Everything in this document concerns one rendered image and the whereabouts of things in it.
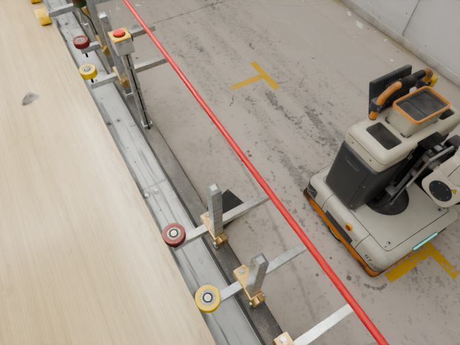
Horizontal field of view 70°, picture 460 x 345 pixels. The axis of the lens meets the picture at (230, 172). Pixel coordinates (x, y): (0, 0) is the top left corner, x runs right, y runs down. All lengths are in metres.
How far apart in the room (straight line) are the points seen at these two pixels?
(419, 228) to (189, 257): 1.31
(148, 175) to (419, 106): 1.31
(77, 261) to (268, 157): 1.62
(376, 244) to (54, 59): 1.95
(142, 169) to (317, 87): 1.85
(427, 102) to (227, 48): 2.08
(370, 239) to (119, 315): 1.37
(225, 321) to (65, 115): 1.11
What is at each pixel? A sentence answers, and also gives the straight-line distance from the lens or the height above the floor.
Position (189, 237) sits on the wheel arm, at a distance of 1.26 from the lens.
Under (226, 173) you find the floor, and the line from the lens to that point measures 2.37.
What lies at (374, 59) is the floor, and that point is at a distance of 3.51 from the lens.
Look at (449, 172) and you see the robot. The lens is 1.65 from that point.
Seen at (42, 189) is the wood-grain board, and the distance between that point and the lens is 1.44.
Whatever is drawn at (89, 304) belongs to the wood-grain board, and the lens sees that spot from 1.19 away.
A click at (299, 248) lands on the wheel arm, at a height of 0.82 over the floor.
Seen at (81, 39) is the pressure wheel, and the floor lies 0.91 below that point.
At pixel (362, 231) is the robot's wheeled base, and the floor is 0.28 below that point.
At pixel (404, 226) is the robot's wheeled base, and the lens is 2.10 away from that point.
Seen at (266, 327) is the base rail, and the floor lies 0.70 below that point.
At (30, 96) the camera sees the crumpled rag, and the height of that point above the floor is 0.91.
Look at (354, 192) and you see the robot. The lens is 1.87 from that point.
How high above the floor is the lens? 1.98
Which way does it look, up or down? 57 degrees down
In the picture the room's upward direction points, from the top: straight up
